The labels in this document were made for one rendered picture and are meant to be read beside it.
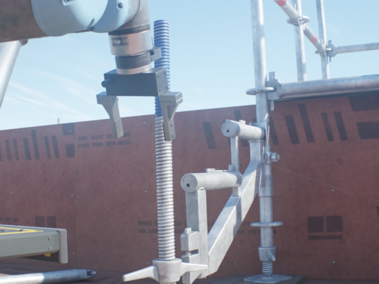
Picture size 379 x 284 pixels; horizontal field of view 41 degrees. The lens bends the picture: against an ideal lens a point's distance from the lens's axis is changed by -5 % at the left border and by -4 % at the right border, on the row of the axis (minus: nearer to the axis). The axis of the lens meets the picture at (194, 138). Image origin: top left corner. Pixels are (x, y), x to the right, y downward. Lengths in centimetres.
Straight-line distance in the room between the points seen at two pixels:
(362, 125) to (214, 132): 61
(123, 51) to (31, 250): 51
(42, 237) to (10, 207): 209
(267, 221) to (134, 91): 99
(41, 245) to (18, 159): 205
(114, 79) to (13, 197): 174
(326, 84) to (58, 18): 141
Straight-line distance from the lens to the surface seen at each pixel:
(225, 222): 153
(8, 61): 146
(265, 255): 196
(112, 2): 93
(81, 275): 216
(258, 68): 199
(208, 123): 218
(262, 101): 197
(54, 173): 260
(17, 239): 69
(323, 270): 206
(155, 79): 107
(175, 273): 122
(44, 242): 72
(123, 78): 111
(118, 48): 108
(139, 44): 107
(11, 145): 280
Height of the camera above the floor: 38
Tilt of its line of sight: 5 degrees up
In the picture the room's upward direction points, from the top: 2 degrees counter-clockwise
